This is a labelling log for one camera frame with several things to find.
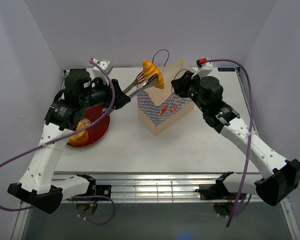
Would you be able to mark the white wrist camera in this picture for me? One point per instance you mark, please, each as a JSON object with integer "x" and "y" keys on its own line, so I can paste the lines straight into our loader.
{"x": 204, "y": 68}
{"x": 105, "y": 65}

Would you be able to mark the aluminium front rail frame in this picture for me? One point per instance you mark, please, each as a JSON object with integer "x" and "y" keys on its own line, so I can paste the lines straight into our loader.
{"x": 154, "y": 188}

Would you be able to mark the large round fake bread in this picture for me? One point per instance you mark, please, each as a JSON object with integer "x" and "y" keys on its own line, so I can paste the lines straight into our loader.
{"x": 79, "y": 139}

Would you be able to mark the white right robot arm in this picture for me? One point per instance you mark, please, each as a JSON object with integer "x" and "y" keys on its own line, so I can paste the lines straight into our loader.
{"x": 279, "y": 176}

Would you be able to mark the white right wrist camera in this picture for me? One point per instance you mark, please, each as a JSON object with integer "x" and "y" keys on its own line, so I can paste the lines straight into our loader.
{"x": 204, "y": 68}

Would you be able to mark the blue right corner label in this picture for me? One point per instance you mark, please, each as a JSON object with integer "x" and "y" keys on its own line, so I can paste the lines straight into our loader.
{"x": 226, "y": 69}

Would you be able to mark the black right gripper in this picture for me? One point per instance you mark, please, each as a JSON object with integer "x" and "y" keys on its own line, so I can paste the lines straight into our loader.
{"x": 180, "y": 85}

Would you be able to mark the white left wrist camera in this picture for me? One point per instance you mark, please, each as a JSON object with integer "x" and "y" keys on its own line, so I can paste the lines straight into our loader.
{"x": 105, "y": 65}

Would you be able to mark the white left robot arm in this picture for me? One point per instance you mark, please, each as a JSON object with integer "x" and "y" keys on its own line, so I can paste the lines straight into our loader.
{"x": 80, "y": 93}

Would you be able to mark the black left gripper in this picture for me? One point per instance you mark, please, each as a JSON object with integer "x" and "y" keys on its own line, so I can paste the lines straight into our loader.
{"x": 121, "y": 97}

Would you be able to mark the blue patterned paper bag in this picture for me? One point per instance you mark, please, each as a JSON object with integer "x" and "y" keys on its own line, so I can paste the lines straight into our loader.
{"x": 160, "y": 108}

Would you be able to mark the dark red round plate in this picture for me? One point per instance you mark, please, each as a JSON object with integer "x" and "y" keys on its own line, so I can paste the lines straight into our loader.
{"x": 96, "y": 132}

